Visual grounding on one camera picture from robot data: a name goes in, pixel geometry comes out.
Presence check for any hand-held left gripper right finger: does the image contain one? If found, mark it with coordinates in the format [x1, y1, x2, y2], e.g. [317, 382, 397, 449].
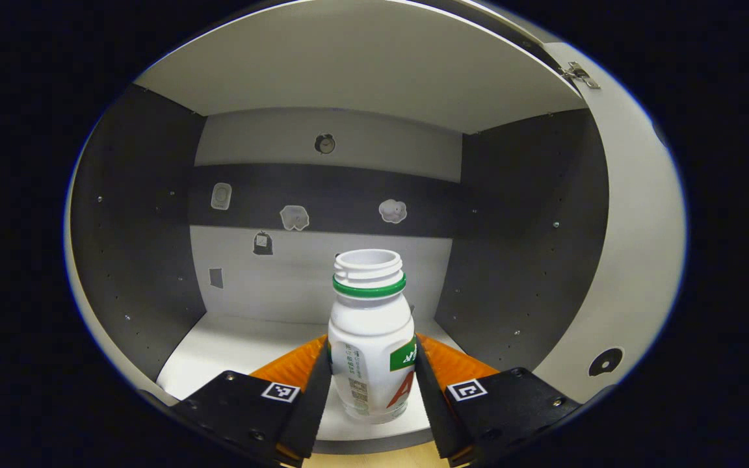
[414, 333, 583, 467]

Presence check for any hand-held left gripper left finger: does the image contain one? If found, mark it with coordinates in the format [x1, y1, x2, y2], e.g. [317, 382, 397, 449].
[170, 335, 333, 467]

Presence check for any white plastic bottle green label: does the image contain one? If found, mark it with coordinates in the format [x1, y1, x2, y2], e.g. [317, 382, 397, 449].
[328, 249, 417, 424]

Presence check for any white cabinet with dark interior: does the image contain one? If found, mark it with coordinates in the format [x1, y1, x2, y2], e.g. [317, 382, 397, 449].
[62, 0, 609, 456]

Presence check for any metal door hinge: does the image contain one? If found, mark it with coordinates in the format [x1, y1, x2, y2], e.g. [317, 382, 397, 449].
[558, 60, 601, 90]

